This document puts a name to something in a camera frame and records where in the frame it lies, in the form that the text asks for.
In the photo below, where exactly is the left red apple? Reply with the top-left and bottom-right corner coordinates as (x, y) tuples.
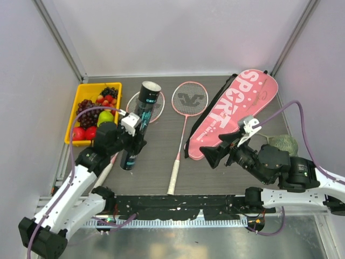
(72, 127), (86, 141)

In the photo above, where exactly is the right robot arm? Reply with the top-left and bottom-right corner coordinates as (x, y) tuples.
(199, 133), (344, 216)

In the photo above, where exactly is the pink racket bag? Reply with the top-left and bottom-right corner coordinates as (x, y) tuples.
(184, 69), (278, 160)

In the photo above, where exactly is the black shuttlecock tube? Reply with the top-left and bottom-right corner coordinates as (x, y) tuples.
(120, 81), (161, 171)

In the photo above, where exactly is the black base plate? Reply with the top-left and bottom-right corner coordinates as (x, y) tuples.
(114, 195), (264, 221)

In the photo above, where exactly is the clear tube lid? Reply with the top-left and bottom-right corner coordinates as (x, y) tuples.
(142, 81), (161, 92)

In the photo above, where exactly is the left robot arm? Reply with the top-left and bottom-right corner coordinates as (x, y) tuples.
(18, 118), (146, 258)

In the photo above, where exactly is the yellow plastic bin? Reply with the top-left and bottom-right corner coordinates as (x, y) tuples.
(64, 82), (122, 145)

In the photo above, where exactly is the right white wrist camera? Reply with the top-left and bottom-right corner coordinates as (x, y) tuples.
(237, 115), (262, 147)

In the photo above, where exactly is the white cable duct strip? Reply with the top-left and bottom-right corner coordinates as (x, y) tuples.
(83, 217), (249, 228)

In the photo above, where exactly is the black grape bunch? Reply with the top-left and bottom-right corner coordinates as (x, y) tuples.
(100, 87), (119, 99)

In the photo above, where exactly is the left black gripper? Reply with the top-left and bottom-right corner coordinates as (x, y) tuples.
(107, 119), (146, 155)

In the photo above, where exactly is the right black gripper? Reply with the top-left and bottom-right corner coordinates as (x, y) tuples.
(199, 129), (271, 184)

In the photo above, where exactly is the green pear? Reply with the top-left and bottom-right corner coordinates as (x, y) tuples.
(97, 111), (114, 127)

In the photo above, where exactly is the right red apple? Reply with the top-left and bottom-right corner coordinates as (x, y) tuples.
(85, 126), (98, 140)

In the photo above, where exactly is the red apple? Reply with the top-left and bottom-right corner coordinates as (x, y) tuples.
(85, 126), (98, 140)
(72, 127), (86, 141)

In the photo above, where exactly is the pink badminton racket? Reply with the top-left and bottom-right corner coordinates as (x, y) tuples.
(93, 92), (165, 188)
(167, 81), (209, 195)

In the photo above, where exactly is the purple grape bunch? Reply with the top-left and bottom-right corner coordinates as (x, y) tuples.
(76, 99), (103, 130)

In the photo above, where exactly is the green netted melon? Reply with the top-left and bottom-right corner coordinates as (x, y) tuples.
(258, 133), (299, 156)

